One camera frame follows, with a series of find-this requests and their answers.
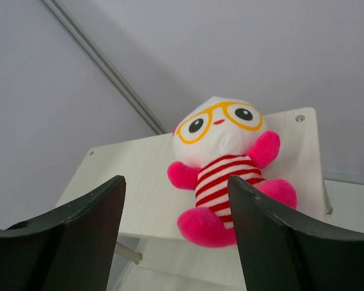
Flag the pink panda plush with glasses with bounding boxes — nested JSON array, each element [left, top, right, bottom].
[[167, 96, 297, 248]]

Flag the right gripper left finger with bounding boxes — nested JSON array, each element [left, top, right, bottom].
[[0, 176, 126, 290]]

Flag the white two-tier shelf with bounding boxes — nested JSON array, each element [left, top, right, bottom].
[[58, 107, 333, 290]]

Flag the wall corner metal strip left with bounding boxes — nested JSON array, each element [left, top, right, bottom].
[[41, 0, 166, 135]]

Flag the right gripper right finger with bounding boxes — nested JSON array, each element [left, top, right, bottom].
[[227, 176, 364, 290]]

